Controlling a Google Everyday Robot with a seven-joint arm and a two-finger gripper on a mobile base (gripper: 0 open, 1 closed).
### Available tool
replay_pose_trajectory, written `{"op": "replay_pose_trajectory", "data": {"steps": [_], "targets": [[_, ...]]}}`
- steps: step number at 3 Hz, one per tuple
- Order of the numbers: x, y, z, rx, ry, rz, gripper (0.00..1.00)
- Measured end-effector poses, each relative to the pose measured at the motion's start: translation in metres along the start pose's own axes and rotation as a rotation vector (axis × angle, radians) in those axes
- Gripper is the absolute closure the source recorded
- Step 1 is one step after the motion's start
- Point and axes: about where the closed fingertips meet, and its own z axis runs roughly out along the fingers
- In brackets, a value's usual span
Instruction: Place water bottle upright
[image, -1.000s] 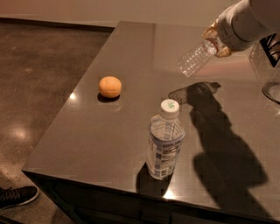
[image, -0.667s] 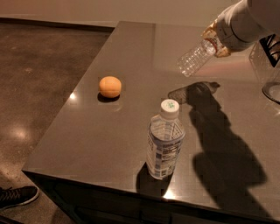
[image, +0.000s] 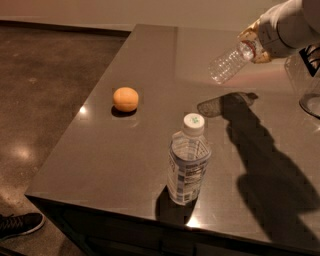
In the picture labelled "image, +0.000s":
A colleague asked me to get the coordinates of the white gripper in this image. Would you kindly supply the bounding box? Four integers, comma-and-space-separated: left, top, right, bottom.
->
238, 15, 300, 64

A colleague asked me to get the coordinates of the clear water bottle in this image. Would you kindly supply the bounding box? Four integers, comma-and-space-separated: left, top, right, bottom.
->
208, 40, 256, 84

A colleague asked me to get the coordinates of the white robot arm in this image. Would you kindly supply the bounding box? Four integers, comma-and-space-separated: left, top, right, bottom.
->
238, 0, 320, 63

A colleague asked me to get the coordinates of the upright labelled water bottle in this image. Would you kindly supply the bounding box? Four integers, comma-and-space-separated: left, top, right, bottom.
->
167, 113, 211, 205

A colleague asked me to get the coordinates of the clear glass container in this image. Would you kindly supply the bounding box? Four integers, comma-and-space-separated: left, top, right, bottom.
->
285, 55, 320, 119

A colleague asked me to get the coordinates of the orange round fruit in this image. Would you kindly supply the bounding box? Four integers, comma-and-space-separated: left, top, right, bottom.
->
113, 87, 139, 112

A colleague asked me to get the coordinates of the black sneaker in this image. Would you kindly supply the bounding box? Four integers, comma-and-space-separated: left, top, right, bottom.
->
0, 213, 45, 240

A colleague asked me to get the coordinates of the black wire basket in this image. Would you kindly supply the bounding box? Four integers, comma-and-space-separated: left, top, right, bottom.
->
299, 44, 320, 77

